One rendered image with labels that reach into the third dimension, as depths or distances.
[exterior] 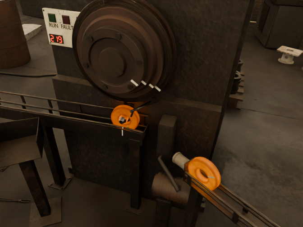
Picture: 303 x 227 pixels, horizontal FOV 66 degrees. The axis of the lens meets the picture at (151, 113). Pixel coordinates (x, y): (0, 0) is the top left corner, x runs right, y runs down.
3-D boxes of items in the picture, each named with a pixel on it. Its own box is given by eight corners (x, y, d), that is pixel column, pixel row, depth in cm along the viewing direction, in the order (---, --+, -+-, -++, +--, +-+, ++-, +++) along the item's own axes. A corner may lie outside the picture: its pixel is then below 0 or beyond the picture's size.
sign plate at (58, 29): (52, 43, 127) (44, 7, 117) (94, 49, 121) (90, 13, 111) (49, 44, 125) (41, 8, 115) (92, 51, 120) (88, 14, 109)
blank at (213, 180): (198, 184, 111) (194, 188, 109) (187, 155, 109) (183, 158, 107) (226, 190, 99) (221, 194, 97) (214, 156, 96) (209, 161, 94)
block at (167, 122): (160, 145, 137) (163, 111, 123) (173, 148, 136) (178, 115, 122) (155, 157, 129) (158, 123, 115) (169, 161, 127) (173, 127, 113)
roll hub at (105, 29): (105, 9, 88) (161, 58, 92) (76, 60, 105) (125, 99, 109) (98, 12, 84) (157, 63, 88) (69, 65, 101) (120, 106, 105)
